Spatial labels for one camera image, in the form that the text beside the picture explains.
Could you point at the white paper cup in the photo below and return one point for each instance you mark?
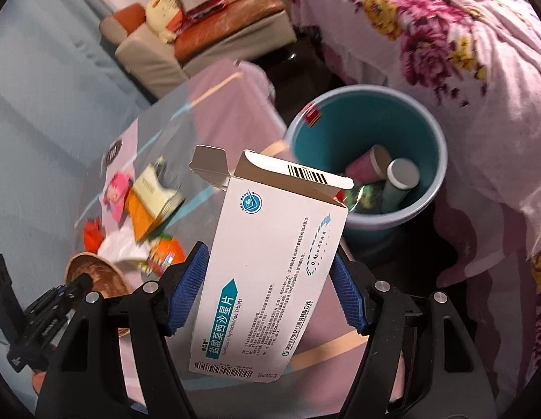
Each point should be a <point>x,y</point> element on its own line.
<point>401,179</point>

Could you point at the red orange wrapper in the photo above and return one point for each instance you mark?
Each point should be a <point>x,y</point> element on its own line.
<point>92,235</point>

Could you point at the white medicine box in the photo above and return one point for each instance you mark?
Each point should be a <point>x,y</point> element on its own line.
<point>275,270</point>

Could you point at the pink floral bedsheet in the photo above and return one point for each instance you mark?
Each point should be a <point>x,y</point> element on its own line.
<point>449,52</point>

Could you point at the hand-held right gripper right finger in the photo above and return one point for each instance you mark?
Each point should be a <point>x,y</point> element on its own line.
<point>347,292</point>

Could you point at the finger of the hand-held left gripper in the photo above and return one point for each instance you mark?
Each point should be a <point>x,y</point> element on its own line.
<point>82,281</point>
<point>63,294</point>

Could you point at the bright pink packet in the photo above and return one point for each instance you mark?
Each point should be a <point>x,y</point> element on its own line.
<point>117,192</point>

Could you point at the orange green snack packet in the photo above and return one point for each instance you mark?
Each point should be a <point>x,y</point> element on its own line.
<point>165,253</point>

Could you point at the white tissue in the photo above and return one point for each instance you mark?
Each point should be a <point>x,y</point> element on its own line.
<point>122,248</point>

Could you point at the teal plastic bin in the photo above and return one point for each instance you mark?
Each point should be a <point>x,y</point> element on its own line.
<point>331,139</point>

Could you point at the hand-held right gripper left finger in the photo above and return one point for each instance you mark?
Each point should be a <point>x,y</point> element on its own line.
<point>187,288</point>

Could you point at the light blue curtain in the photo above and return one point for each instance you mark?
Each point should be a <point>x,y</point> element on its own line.
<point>43,96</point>

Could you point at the pink paper cup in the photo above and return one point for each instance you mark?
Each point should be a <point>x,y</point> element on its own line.
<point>366,166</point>

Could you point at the beige orange sofa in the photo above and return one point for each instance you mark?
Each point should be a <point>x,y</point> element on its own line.
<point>157,52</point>

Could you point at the yellow cushion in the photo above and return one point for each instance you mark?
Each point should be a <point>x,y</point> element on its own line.
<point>163,17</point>

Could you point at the cream snack wrapper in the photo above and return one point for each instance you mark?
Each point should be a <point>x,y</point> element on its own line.
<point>154,187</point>

